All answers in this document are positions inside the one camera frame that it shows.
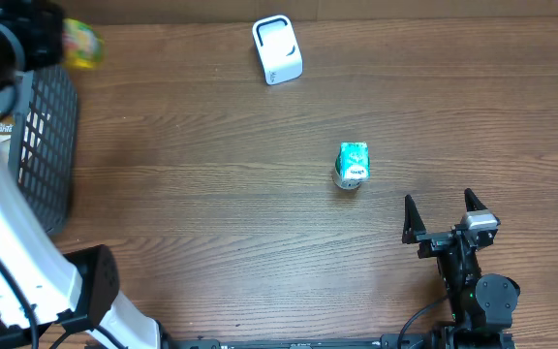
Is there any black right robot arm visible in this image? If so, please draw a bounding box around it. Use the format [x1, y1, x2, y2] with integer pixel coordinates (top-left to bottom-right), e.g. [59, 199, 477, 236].
[396, 188, 520, 349]

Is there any green white Knorr jar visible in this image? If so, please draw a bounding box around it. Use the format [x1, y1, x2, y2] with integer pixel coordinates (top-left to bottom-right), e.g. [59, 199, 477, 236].
[332, 163, 367, 190]

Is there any green tissue pack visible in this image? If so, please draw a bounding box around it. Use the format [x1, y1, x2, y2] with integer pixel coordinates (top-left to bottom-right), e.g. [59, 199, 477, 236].
[336, 143, 370, 180]

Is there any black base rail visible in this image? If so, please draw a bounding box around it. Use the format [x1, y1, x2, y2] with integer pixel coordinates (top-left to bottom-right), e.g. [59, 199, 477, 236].
[162, 334, 516, 349]

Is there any white barcode scanner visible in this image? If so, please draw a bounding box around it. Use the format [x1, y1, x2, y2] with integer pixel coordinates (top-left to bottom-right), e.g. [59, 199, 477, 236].
[252, 15, 303, 85]

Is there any yellow Vim bottle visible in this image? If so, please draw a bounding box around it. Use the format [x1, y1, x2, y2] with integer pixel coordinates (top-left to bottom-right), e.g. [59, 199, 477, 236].
[62, 18, 105, 70]

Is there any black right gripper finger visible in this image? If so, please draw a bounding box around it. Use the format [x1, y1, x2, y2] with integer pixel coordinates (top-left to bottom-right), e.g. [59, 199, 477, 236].
[464, 188, 487, 212]
[402, 195, 427, 244]

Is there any brown white snack bag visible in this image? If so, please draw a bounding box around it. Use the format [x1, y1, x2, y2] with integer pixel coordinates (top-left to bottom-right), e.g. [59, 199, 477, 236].
[0, 114, 16, 143]

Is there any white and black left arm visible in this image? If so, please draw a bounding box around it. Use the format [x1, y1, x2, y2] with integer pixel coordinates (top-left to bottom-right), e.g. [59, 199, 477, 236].
[0, 1, 170, 348]

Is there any grey plastic mesh basket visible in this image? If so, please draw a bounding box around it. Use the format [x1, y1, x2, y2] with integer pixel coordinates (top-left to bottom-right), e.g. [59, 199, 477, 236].
[0, 66, 78, 236]

